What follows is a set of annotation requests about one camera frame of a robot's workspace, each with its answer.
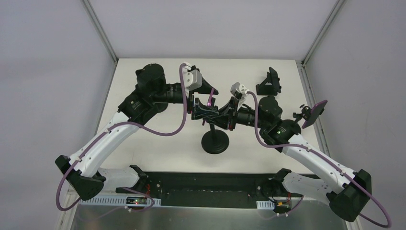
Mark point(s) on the black round-base phone stand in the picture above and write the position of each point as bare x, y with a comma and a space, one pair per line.
214, 141

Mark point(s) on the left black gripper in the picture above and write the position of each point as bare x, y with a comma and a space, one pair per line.
196, 108

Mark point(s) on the left white cable duct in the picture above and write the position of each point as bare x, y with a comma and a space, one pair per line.
121, 200

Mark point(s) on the white cable duct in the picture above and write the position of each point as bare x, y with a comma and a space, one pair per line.
121, 200
265, 205

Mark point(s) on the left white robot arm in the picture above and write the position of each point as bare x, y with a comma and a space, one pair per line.
83, 169

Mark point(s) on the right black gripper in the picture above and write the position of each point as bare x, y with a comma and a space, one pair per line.
232, 115

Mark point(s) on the right black round-base stand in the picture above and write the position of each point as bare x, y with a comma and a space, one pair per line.
291, 126

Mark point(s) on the black folding phone stand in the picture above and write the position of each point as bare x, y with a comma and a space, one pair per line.
265, 88

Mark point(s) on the right white cable duct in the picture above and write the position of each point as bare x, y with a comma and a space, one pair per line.
265, 205

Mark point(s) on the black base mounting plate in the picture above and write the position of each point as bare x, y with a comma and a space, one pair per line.
218, 190

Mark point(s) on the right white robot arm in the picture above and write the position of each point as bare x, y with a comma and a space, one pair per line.
343, 189

